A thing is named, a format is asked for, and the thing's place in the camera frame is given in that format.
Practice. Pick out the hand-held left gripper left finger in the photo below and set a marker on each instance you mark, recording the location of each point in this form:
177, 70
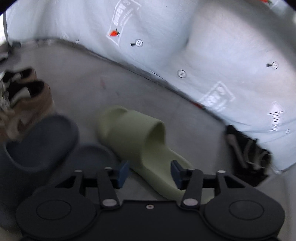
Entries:
122, 172

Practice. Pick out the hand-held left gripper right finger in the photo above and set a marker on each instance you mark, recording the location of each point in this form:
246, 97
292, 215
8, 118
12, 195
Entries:
177, 172

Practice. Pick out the dark grey slide sandal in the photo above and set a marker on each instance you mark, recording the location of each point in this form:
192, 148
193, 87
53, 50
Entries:
39, 143
92, 157

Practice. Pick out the pale green slide sandal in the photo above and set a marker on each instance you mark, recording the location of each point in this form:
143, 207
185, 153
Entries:
138, 139

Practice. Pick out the tan high-top sneaker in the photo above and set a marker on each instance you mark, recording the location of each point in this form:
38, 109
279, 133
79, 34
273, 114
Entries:
32, 109
23, 75

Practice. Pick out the white printed curtain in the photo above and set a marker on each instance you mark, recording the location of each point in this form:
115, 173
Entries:
208, 46

